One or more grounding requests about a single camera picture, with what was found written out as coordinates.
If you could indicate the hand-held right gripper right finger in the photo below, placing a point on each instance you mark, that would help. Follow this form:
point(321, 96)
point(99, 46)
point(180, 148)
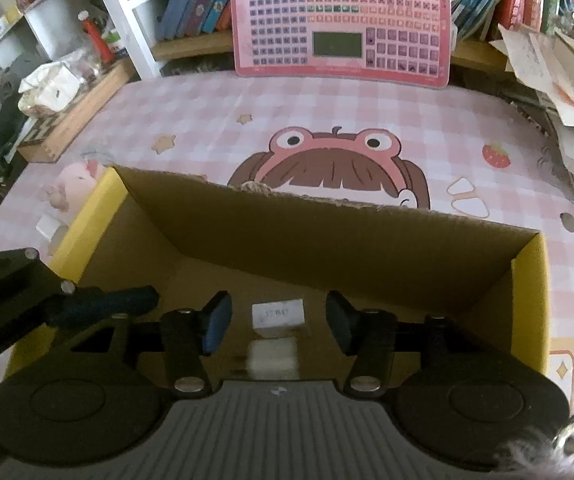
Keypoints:
point(342, 322)

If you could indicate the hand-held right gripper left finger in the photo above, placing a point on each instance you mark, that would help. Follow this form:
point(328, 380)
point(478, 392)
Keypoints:
point(217, 322)

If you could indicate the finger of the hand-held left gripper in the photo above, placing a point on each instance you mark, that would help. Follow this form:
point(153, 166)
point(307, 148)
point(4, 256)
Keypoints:
point(107, 302)

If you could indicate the small white red box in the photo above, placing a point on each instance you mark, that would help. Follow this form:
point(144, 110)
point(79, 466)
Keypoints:
point(278, 314)

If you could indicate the yellow cardboard box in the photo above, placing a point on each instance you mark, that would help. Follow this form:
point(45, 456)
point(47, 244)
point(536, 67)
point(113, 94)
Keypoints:
point(317, 240)

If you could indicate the white plug charger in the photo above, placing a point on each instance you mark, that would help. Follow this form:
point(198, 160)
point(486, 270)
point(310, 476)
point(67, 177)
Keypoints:
point(51, 227)

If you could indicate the pink plush pig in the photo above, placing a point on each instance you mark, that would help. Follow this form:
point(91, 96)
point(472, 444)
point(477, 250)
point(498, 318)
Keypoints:
point(74, 182)

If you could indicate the wooden chess box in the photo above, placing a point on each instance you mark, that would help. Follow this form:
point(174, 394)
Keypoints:
point(72, 120)

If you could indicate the white tissue pack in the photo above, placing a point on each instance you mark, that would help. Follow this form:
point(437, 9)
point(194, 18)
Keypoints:
point(49, 87)

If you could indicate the fluffy garment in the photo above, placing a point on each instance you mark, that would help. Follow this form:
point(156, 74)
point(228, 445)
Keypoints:
point(557, 447)

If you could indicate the green white small box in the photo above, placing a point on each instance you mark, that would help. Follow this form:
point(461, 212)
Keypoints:
point(116, 44)

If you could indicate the red bottle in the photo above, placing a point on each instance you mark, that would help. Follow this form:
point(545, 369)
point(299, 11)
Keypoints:
point(96, 37)

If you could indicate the white bookshelf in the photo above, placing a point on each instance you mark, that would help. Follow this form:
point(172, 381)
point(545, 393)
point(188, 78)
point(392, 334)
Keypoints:
point(122, 15)

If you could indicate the pink learning tablet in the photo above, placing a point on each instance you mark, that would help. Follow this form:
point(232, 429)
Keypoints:
point(339, 15)

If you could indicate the row of blue books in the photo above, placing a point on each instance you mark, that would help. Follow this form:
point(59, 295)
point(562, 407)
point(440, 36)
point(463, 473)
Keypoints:
point(197, 0)

